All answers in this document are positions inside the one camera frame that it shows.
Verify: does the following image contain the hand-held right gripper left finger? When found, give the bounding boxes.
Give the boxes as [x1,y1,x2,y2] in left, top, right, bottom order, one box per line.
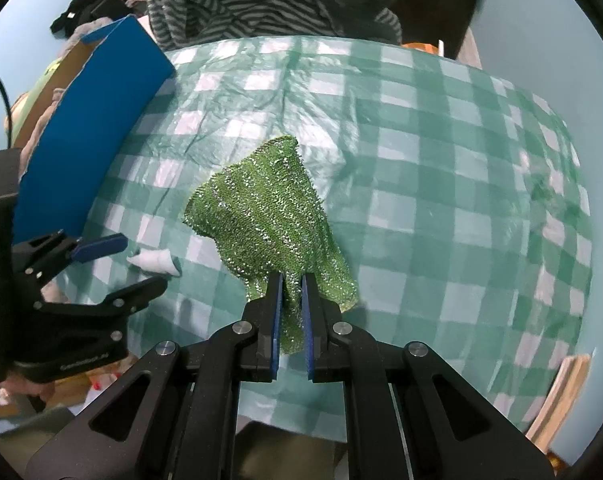
[26,271,285,480]

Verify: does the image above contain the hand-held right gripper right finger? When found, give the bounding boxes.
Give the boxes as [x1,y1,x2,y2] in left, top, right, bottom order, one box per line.
[300,272,555,480]

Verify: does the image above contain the blue cardboard box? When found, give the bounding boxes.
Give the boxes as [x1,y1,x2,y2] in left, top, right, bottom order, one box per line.
[12,15,176,246]

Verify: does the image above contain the wooden board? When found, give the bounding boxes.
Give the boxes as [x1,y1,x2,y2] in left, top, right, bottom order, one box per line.
[525,354,593,453]

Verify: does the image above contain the green sparkly knitted cloth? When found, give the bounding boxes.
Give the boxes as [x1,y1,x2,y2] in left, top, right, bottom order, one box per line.
[183,135,359,357]

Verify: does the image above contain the green checkered tablecloth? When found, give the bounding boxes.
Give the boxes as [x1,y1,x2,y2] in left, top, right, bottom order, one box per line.
[66,35,595,443]

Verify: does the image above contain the small white roll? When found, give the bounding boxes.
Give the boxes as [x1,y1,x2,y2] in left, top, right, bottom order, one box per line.
[126,249,181,277]

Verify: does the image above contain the black clothes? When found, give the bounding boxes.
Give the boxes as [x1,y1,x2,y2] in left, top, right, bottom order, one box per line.
[50,0,132,36]

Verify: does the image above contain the light green cloth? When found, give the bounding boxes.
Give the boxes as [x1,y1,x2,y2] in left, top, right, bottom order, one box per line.
[29,57,65,101]

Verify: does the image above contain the grey striped garment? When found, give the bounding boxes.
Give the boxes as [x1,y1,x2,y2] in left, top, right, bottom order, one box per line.
[146,0,342,51]

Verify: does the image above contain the orange object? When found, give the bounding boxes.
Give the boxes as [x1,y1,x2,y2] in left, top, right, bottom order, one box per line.
[401,40,445,56]

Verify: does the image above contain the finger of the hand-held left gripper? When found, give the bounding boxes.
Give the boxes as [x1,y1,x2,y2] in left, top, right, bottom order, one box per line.
[32,276,168,322]
[12,230,128,306]

